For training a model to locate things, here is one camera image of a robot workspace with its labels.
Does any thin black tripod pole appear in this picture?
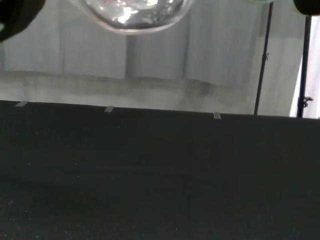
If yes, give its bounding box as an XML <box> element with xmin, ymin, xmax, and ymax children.
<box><xmin>253</xmin><ymin>2</ymin><xmax>274</xmax><ymax>116</ymax></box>

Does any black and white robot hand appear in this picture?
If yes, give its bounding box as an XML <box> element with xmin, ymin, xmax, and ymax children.
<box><xmin>0</xmin><ymin>0</ymin><xmax>320</xmax><ymax>42</ymax></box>

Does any pale grey backdrop curtain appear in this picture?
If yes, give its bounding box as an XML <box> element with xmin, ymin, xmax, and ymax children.
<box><xmin>0</xmin><ymin>0</ymin><xmax>311</xmax><ymax>87</ymax></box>

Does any thick black tripod pole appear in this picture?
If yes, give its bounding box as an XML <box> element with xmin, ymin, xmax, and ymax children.
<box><xmin>296</xmin><ymin>15</ymin><xmax>314</xmax><ymax>118</ymax></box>

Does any black bench cloth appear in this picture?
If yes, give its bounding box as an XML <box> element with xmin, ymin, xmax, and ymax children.
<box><xmin>0</xmin><ymin>99</ymin><xmax>320</xmax><ymax>240</ymax></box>

